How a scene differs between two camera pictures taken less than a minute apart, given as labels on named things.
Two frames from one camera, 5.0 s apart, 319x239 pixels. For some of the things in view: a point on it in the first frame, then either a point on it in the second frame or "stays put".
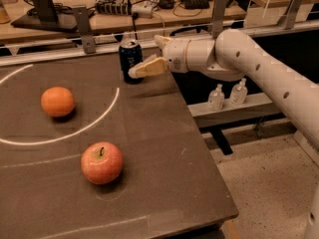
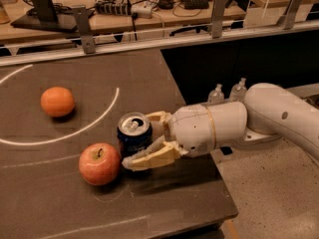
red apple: (101, 162) stays put
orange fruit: (58, 101) stays put
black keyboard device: (196, 3) stays put
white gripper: (175, 55) to (190, 127)
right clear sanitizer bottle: (238, 93) stays put
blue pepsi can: (130, 54) to (135, 130)
